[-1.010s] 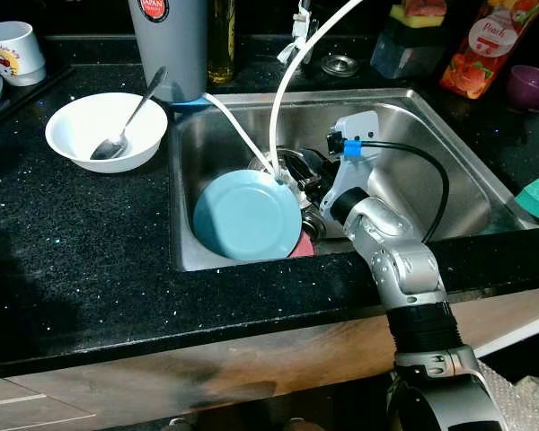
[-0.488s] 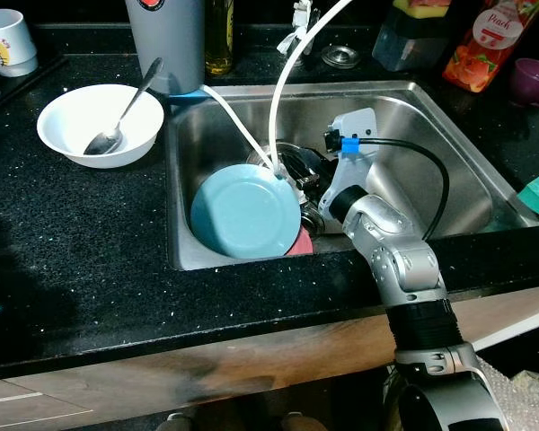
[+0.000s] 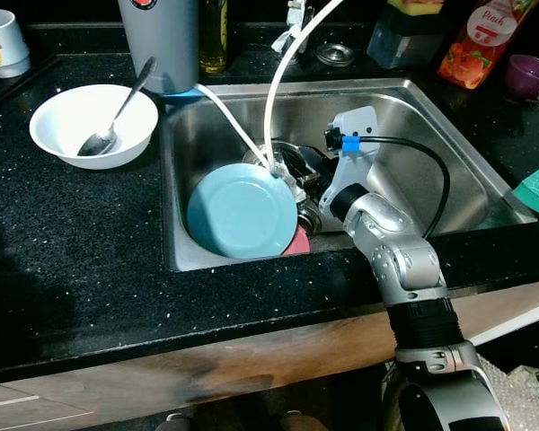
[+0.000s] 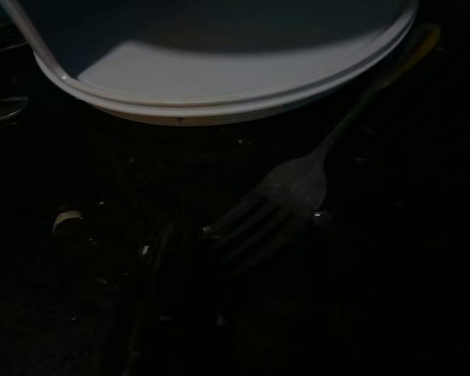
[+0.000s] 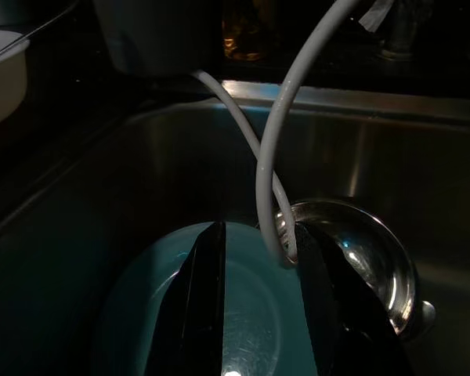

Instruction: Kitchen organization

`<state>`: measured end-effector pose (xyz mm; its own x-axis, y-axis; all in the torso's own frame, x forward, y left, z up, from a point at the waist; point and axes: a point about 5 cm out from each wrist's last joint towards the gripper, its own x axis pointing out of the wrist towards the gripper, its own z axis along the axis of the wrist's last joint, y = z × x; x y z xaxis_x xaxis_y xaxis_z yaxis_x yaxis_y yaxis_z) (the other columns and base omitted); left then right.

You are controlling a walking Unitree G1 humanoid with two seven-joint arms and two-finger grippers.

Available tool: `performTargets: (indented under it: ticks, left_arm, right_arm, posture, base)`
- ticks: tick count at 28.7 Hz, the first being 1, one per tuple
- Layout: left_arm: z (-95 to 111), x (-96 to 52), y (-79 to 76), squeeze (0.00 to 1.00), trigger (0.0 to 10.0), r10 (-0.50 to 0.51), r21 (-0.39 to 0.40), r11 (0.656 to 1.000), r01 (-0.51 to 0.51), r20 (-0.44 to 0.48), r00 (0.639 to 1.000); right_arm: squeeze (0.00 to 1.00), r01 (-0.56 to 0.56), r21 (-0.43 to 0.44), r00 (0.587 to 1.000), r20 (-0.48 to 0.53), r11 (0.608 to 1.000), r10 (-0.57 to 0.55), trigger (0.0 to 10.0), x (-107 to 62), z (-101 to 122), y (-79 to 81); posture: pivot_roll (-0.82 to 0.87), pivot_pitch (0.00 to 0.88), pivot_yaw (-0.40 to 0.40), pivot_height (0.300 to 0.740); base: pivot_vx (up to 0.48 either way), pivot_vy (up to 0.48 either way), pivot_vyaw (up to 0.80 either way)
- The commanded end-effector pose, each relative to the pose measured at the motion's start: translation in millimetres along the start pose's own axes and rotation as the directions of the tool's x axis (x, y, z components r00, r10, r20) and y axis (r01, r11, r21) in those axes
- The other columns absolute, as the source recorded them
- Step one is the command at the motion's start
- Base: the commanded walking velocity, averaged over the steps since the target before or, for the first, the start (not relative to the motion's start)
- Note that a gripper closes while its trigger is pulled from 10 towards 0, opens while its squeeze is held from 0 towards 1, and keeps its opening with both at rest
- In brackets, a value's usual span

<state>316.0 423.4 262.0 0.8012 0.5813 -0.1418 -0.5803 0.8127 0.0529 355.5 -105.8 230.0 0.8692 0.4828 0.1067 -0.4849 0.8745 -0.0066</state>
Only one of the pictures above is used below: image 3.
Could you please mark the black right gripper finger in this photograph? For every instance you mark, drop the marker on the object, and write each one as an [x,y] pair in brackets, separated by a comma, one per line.
[292,160]
[307,187]

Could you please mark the light blue plate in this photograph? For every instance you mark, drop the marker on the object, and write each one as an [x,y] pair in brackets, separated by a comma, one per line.
[238,215]

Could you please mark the white ceramic bowl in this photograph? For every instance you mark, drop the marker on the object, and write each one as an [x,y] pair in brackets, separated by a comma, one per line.
[63,117]

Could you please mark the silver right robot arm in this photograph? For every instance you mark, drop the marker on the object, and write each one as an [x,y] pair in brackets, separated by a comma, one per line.
[404,260]

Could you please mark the steel sink drain strainer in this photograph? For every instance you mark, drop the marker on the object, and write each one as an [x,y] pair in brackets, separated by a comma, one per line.
[307,217]

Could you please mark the pink plate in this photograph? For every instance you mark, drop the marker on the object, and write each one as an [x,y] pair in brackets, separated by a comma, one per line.
[296,244]

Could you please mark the round steel counter fitting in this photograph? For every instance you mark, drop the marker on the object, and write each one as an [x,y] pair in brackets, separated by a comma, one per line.
[335,54]

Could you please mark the glass oil bottle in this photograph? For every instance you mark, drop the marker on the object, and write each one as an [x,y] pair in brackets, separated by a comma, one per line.
[214,40]

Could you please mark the stainless steel sink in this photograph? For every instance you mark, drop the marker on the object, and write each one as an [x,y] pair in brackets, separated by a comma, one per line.
[467,153]

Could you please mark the metal spoon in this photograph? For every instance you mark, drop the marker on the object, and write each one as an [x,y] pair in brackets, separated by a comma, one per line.
[117,112]

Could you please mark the yellow and pink sponge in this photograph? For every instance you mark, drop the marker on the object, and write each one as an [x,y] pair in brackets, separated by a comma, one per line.
[413,5]

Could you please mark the orange peach drink bottle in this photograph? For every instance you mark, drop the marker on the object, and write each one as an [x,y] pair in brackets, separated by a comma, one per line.
[481,45]

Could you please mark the purple cup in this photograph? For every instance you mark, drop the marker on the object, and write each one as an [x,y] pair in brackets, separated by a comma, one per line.
[528,76]

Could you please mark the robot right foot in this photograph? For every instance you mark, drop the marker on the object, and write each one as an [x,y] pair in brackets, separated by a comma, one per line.
[303,422]

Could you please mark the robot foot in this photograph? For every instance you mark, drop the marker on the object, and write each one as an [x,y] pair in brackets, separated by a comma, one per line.
[172,422]
[303,422]

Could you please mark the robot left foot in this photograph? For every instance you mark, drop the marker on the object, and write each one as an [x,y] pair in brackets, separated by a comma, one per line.
[172,422]

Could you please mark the clear bubble wrap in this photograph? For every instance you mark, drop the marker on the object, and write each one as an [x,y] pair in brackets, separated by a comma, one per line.
[521,395]

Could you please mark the white printed mug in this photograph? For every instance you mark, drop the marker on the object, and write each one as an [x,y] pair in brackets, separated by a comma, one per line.
[2,45]

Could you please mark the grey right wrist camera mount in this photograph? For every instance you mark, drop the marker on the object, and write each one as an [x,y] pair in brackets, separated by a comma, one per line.
[357,130]

